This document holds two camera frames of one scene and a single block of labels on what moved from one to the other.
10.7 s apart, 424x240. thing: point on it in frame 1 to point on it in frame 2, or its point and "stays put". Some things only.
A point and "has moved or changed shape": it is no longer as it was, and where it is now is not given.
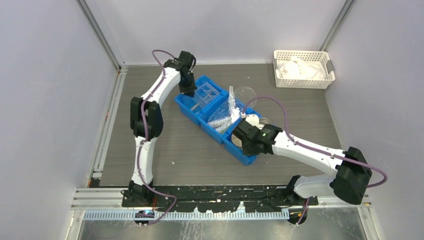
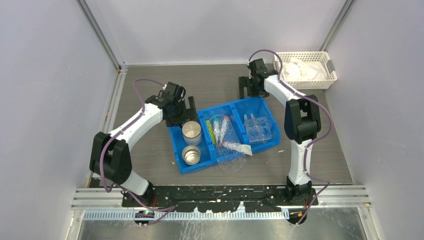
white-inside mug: [236, 139] to [191, 131]
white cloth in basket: [299, 68] stays put
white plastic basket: [302, 69] stays put
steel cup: [264, 121] to [191, 154]
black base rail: [252, 198] stays put
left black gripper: [189, 91] to [188, 115]
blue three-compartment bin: [218, 114] has moved or changed shape
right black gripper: [248, 152] to [244, 82]
